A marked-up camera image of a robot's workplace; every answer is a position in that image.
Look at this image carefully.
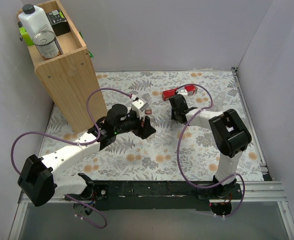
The clear bottle with white cap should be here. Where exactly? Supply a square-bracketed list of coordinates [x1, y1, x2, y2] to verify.
[142, 93, 152, 105]

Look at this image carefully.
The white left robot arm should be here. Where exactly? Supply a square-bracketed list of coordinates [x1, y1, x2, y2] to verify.
[18, 99, 156, 207]

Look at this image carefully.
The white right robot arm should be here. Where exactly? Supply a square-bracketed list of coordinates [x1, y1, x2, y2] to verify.
[169, 94, 252, 199]

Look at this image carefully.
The red rectangular box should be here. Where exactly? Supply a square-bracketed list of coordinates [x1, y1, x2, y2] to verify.
[162, 85, 198, 101]

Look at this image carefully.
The floral patterned table mat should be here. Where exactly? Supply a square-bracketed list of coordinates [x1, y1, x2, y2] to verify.
[33, 69, 265, 182]

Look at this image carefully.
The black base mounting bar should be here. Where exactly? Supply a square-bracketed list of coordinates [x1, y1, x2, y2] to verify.
[71, 180, 242, 211]

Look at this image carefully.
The wooden shelf box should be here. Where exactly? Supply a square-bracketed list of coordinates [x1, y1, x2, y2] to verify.
[28, 0, 107, 133]

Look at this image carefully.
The metal tin can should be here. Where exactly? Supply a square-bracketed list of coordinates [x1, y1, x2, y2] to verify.
[32, 30, 61, 60]

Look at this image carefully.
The black electronic device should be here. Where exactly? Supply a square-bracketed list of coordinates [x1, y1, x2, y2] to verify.
[46, 9, 70, 36]

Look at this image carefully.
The green object behind shelf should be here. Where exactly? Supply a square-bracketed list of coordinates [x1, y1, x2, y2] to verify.
[17, 21, 34, 46]

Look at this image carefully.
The white jug with grey cap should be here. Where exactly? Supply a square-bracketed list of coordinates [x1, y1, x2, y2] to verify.
[18, 4, 54, 39]

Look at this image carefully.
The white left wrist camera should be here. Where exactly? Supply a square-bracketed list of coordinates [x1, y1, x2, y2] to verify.
[131, 98, 149, 119]

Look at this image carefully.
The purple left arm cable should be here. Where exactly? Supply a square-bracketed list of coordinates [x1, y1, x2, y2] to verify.
[10, 87, 139, 230]

